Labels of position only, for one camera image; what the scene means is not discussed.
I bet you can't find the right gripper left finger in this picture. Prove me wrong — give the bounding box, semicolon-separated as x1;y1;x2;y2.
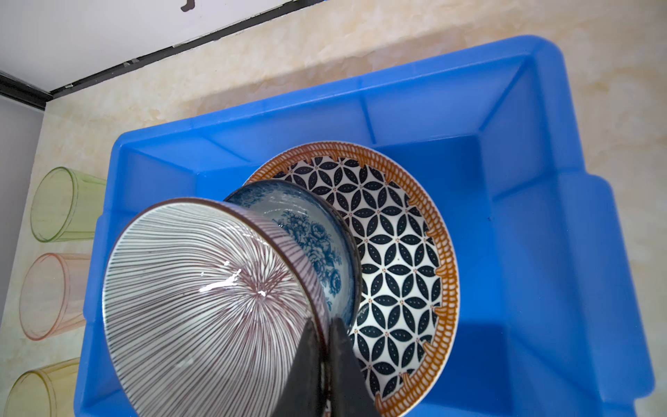
272;321;324;417

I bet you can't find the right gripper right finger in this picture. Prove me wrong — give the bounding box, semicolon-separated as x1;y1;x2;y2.
328;317;380;417

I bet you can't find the black geometric orange-rimmed plate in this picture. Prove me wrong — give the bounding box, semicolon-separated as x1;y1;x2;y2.
252;142;460;416

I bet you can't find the purple striped bowl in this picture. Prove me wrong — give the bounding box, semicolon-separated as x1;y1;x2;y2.
102;198;329;416

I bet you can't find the blue floral bowl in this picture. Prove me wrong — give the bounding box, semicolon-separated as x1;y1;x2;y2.
225;179;362;330

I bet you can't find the blue plastic bin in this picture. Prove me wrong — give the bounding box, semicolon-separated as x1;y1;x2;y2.
74;36;654;416

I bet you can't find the yellow translucent plastic cup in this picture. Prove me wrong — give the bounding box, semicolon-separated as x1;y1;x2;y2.
3;358;80;417

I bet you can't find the pink translucent plastic cup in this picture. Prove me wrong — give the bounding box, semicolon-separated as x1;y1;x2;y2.
19;253;90;341

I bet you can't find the green translucent plastic cup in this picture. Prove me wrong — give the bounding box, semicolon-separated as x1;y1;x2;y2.
30;167;106;243

